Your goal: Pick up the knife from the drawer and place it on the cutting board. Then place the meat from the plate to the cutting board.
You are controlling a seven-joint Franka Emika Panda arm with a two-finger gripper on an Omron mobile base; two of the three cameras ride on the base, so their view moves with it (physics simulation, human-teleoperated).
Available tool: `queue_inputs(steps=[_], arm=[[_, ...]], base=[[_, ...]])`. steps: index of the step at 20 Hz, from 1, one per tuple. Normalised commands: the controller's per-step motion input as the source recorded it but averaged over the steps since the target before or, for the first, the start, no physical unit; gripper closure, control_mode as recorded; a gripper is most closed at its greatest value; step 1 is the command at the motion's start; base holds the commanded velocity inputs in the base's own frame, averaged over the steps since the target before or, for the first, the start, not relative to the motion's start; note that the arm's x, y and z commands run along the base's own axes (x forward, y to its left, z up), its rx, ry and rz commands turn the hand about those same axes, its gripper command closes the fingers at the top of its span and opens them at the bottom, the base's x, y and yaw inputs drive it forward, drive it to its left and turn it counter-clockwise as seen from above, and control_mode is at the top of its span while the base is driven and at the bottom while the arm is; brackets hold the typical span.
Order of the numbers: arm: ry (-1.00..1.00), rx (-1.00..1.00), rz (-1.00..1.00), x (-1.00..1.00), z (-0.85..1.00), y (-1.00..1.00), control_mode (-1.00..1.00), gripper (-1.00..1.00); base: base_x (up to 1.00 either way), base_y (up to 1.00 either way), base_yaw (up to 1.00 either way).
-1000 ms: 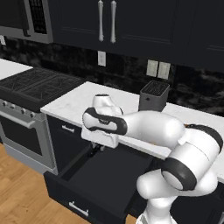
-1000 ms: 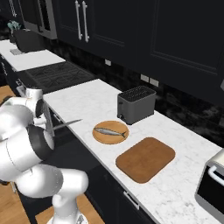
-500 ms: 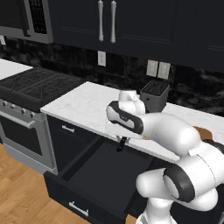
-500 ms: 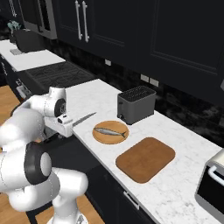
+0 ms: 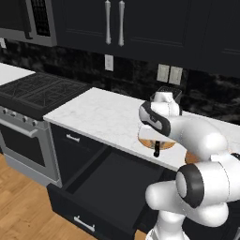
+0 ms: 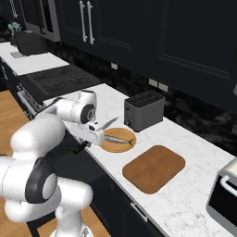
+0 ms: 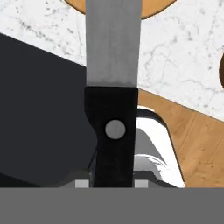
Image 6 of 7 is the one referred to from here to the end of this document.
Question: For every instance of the silver black microwave oven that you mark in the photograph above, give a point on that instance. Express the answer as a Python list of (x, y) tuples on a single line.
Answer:
[(37, 15)]

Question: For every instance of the dark wide cupboard door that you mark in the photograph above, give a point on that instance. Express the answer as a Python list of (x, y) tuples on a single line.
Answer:
[(197, 40)]

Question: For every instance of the grey toaster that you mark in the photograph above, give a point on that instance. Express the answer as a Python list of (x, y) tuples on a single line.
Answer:
[(145, 115)]

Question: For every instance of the dark narrow cupboard door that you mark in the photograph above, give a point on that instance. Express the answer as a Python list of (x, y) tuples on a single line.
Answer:
[(69, 21)]

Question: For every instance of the round wooden plate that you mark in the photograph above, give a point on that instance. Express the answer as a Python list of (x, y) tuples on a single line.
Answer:
[(118, 148)]

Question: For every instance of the brown wooden cutting board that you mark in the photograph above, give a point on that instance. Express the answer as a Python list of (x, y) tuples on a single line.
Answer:
[(154, 169)]

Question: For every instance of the black hob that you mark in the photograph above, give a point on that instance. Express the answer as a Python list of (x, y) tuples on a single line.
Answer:
[(58, 80)]

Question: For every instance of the silver oven front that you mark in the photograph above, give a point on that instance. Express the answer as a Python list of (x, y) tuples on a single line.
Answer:
[(27, 103)]

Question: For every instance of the small white wall socket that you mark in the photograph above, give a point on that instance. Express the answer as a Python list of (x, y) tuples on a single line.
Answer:
[(114, 66)]

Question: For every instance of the dark medium cupboard door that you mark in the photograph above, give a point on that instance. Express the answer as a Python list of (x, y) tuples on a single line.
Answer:
[(120, 27)]

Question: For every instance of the black box appliance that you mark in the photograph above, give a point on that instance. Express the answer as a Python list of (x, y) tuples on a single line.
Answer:
[(31, 43)]

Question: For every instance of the dark drawer front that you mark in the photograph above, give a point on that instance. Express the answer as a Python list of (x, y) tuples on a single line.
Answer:
[(123, 217)]

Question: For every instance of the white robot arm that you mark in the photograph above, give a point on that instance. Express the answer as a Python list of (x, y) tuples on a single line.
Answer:
[(34, 139)]

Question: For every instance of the teal object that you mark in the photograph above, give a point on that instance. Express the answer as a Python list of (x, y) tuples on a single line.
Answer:
[(14, 27)]

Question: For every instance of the grey fish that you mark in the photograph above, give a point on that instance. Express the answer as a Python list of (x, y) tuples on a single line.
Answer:
[(118, 139)]

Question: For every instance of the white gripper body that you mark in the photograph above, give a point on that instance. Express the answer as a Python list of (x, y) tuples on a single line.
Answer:
[(97, 137)]

